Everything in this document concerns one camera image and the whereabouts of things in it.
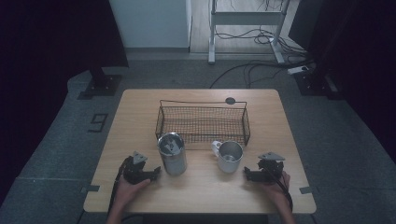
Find hand-held gripper cable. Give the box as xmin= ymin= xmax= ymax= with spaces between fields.
xmin=268 ymin=167 xmax=294 ymax=213
xmin=107 ymin=156 xmax=133 ymax=217

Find long black floor cable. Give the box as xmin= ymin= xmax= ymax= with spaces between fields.
xmin=208 ymin=60 xmax=312 ymax=90

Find person's right hand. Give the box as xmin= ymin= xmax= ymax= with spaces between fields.
xmin=260 ymin=170 xmax=292 ymax=204

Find black wire mesh basket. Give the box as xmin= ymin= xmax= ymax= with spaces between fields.
xmin=154 ymin=99 xmax=252 ymax=147

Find person's left hand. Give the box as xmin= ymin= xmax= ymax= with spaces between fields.
xmin=115 ymin=177 xmax=152 ymax=213

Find white cabinet panel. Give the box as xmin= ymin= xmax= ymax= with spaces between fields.
xmin=108 ymin=0 xmax=193 ymax=50

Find tangled black floor cables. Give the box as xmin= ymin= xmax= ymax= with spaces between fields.
xmin=214 ymin=27 xmax=310 ymax=58

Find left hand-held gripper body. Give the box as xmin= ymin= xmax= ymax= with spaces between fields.
xmin=122 ymin=150 xmax=157 ymax=186

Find white power strip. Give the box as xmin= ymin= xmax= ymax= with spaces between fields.
xmin=287 ymin=64 xmax=310 ymax=76

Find white desk frame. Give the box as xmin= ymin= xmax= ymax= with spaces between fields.
xmin=207 ymin=0 xmax=291 ymax=65

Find right hand-held gripper cable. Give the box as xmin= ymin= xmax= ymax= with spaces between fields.
xmin=268 ymin=167 xmax=294 ymax=213

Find black stand base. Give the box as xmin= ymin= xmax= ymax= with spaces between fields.
xmin=293 ymin=69 xmax=344 ymax=101
xmin=77 ymin=66 xmax=123 ymax=101

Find left hand-held gripper cable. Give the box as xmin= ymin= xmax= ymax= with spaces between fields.
xmin=107 ymin=156 xmax=133 ymax=217

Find white steel mug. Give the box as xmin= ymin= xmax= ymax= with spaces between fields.
xmin=210 ymin=139 xmax=245 ymax=175

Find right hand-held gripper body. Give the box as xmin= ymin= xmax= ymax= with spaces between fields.
xmin=255 ymin=151 xmax=286 ymax=184

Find dark curtain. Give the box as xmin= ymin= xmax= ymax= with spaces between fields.
xmin=0 ymin=0 xmax=130 ymax=200
xmin=288 ymin=0 xmax=396 ymax=157

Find steel tumbler with lid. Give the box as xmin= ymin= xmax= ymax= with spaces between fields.
xmin=157 ymin=132 xmax=189 ymax=176

